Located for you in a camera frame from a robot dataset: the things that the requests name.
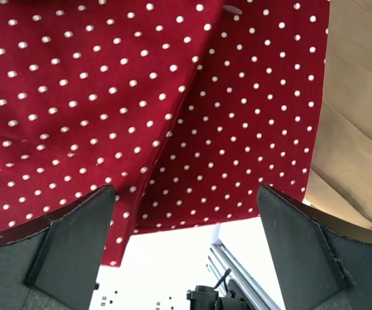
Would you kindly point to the tan brown skirt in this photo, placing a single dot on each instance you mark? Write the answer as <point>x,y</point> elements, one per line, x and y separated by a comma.
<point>340,181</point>

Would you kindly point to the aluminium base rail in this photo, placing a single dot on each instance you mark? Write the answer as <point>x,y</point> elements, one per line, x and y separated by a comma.
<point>235,281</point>

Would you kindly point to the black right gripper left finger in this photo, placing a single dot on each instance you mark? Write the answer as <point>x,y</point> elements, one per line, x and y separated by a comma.
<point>52,262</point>

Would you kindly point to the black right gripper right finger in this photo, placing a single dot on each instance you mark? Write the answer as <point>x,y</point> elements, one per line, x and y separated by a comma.
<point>321,261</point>

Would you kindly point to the red polka dot skirt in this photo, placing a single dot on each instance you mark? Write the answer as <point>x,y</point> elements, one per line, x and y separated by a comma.
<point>185,107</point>

